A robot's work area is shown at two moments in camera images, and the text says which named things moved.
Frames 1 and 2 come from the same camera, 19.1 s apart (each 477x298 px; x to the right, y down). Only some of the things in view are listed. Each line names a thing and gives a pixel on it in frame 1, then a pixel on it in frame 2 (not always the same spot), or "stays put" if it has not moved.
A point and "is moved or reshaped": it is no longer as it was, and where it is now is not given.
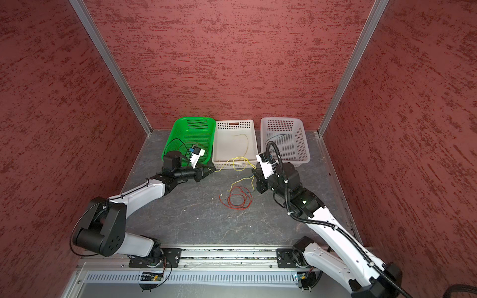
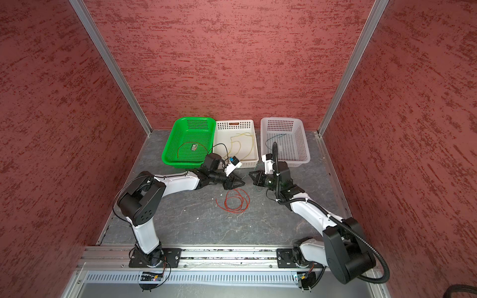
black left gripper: [200, 174] to [230, 182]
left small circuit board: [154, 277] stays put
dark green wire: [279, 136] stays put
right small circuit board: [306, 279] stays put
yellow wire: [240, 170] to [230, 138]
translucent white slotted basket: [290, 135] stays put
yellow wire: [248, 142] is moved or reshaped
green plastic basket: [187, 131] stays put
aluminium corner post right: [378, 9] stays put
